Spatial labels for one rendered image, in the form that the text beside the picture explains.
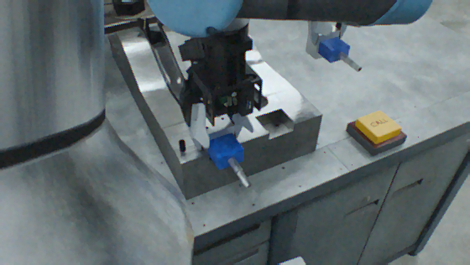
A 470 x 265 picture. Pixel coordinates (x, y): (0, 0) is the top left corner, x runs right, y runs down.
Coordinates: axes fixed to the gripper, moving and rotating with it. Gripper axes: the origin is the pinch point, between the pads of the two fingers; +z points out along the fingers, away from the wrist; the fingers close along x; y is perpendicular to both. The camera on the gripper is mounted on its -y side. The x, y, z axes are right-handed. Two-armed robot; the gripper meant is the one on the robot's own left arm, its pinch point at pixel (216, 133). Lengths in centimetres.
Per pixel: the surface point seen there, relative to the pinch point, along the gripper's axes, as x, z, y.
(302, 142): 15.6, 6.6, 2.3
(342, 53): 29.2, -3.2, -6.5
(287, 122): 13.5, 2.9, 0.0
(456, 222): 103, 90, 1
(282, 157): 11.7, 8.6, 2.3
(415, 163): 51, 29, 3
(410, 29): 71, 10, -25
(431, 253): 83, 90, 7
